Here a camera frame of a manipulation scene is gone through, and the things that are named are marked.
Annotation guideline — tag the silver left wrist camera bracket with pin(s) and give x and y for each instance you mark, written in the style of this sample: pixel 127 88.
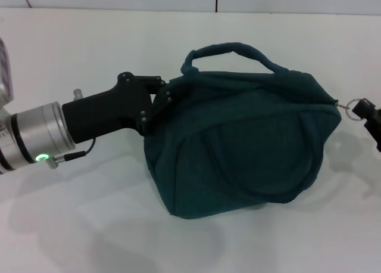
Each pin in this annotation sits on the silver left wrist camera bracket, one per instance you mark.
pixel 4 76

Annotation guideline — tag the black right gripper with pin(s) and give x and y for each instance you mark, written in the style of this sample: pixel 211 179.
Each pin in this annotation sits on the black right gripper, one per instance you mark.
pixel 378 139

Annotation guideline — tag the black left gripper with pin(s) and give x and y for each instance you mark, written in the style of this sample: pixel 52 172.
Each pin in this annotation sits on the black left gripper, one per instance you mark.
pixel 104 118

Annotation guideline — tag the dark teal insulated lunch bag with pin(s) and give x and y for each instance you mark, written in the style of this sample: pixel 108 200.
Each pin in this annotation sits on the dark teal insulated lunch bag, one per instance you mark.
pixel 238 136

